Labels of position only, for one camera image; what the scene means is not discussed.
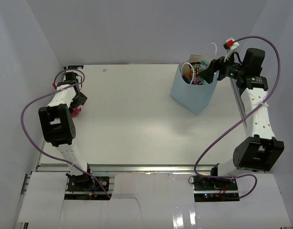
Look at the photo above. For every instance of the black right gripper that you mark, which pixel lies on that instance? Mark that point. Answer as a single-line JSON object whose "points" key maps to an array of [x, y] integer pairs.
{"points": [[216, 65]]}

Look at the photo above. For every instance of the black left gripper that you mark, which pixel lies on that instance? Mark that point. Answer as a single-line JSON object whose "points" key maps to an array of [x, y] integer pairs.
{"points": [[81, 99]]}

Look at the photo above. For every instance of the red candy wrapper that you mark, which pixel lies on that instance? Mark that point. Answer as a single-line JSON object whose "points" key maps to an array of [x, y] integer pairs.
{"points": [[74, 112]]}

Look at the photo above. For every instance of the brown purple M&M's pack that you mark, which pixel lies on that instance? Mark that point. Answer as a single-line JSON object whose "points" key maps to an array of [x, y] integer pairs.
{"points": [[196, 79]]}

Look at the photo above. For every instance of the blue kettle chip bag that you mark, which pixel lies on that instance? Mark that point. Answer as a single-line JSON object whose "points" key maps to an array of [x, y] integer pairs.
{"points": [[187, 80]]}

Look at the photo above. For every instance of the teal Fox's candy bag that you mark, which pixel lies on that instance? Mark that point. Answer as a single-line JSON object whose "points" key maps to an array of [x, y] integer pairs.
{"points": [[205, 64]]}

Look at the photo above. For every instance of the orange honey dijon chip bag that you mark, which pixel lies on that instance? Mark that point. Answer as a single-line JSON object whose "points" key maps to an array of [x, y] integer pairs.
{"points": [[189, 76]]}

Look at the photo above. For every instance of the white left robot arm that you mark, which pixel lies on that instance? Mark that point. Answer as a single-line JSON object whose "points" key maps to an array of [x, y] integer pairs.
{"points": [[57, 123]]}

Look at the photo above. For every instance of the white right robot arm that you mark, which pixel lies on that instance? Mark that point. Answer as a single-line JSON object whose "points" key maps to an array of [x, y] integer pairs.
{"points": [[261, 149]]}

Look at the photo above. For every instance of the light blue paper bag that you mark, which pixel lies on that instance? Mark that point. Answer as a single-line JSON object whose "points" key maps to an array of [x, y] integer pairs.
{"points": [[193, 97]]}

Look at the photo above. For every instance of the blue corner label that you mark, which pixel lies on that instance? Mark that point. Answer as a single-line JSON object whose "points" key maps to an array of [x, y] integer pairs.
{"points": [[75, 67]]}

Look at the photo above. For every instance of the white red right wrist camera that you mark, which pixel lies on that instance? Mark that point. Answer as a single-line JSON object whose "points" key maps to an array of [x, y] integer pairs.
{"points": [[230, 46]]}

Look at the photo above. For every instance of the aluminium front frame rail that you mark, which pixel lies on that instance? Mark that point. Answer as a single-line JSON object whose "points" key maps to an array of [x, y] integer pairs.
{"points": [[119, 168]]}

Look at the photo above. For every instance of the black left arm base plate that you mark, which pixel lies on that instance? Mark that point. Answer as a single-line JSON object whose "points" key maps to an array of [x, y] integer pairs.
{"points": [[86, 183]]}

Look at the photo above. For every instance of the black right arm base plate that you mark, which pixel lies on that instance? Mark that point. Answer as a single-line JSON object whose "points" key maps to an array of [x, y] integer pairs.
{"points": [[205, 184]]}

